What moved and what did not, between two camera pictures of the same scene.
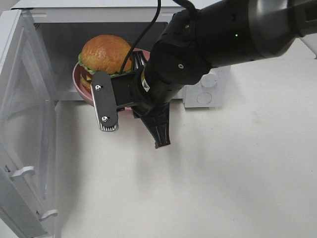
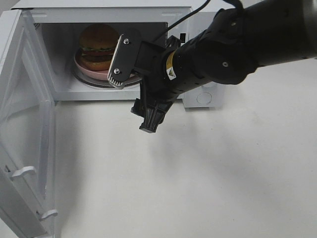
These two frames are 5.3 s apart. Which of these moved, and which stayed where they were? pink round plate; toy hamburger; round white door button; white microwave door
Moved: toy hamburger; pink round plate
Stayed: round white door button; white microwave door
